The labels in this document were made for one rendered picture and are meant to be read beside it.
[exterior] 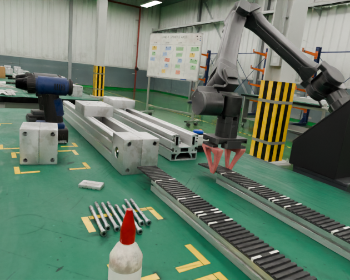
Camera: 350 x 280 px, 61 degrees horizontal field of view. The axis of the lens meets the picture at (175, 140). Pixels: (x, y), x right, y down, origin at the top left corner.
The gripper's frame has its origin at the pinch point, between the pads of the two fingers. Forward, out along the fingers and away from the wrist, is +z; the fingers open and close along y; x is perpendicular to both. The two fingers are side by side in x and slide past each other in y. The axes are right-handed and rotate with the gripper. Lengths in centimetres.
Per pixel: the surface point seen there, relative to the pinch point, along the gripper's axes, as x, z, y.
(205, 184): 1.1, 3.3, 5.3
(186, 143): -21.8, -1.7, -2.4
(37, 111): -73, -3, 38
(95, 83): -1007, 29, -232
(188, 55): -501, -72, -293
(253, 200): 14.8, 2.4, 1.7
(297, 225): 26.5, 2.3, 1.7
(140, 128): -43.7, -2.2, 5.0
